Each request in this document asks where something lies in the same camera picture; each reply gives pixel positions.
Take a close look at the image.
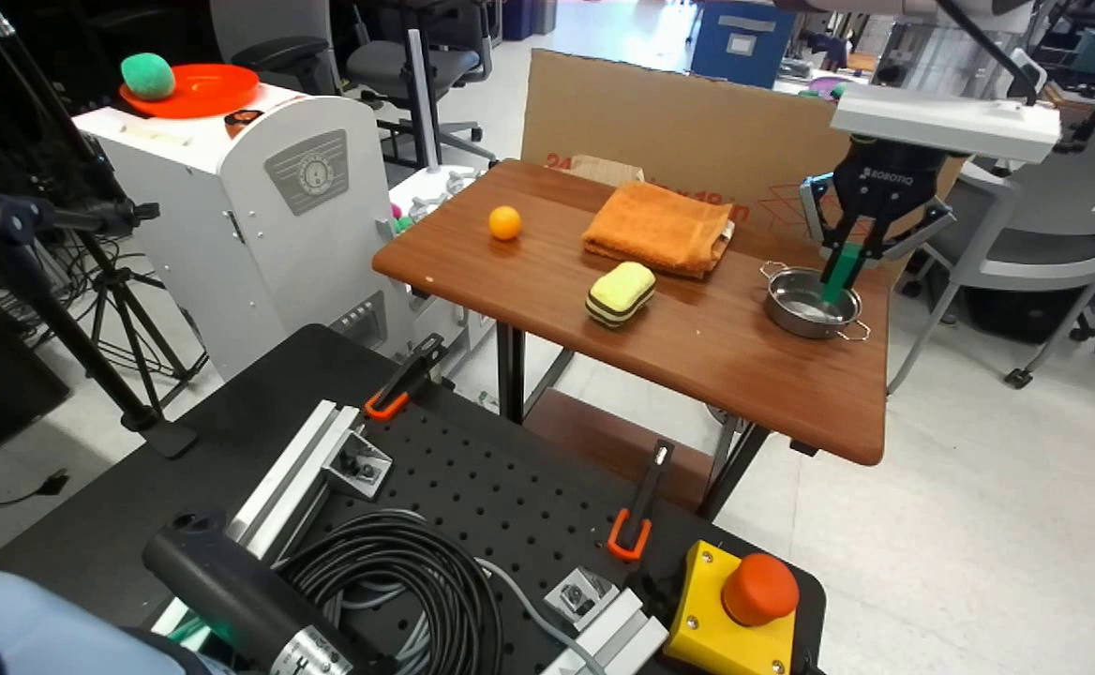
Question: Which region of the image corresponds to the black camera tripod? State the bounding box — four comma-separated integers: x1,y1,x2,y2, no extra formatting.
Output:
0,8,178,440

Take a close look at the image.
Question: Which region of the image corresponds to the black cylindrical handle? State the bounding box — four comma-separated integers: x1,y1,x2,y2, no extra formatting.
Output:
142,530,362,675

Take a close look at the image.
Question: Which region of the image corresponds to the orange folded towel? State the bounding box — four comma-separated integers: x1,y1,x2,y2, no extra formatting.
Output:
586,179,736,278

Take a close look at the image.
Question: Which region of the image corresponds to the grey office chair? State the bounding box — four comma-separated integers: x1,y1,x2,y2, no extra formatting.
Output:
888,134,1095,393

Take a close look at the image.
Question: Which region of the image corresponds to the cardboard panel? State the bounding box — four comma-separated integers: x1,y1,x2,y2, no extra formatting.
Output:
522,48,847,264

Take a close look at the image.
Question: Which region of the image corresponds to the orange ball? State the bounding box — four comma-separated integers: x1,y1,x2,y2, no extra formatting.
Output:
486,208,522,240

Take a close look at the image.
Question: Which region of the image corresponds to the left orange black clamp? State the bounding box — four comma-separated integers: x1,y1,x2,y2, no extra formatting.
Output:
362,334,447,422

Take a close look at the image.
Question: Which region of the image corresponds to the orange plate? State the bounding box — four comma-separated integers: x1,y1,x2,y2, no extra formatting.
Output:
120,65,258,119

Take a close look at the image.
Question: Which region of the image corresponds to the wooden side table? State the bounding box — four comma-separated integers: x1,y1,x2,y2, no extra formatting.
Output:
371,162,893,518

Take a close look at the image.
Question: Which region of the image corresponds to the orange black clamp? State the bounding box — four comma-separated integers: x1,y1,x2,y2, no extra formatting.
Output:
362,334,447,422
605,442,671,563

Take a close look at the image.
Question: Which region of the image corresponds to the blue storage box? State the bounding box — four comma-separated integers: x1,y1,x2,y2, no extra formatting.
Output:
688,0,793,87

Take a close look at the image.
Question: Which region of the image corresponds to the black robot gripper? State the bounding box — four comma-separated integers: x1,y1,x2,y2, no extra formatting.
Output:
797,140,952,299

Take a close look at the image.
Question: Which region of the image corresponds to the coiled black cable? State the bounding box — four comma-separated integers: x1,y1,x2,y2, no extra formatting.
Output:
277,510,503,675

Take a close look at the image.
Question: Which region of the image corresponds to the green plush ball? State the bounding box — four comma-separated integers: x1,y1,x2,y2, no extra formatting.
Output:
120,54,177,103

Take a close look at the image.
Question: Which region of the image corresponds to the white machine cabinet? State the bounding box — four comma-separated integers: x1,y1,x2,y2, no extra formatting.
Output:
76,87,463,378

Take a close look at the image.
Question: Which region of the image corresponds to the aluminium extrusion rail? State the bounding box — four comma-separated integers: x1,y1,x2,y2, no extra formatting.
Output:
153,402,395,634

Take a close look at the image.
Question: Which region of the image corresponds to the right orange black clamp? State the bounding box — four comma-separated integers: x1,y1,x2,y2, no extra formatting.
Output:
605,442,671,563

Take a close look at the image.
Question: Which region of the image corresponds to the black perforated breadboard table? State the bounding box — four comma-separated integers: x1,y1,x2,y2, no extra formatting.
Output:
0,323,828,675

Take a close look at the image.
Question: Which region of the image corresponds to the yellow green sponge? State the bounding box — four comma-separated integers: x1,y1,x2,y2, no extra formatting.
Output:
586,264,657,328

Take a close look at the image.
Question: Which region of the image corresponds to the yellow emergency stop button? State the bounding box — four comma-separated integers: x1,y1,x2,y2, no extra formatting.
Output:
665,542,797,675

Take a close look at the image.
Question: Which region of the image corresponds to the silver metal pot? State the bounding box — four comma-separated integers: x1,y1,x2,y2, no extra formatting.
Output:
761,264,871,340

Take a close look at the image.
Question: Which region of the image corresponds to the green block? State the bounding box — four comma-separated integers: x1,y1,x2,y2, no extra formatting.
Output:
820,244,861,309

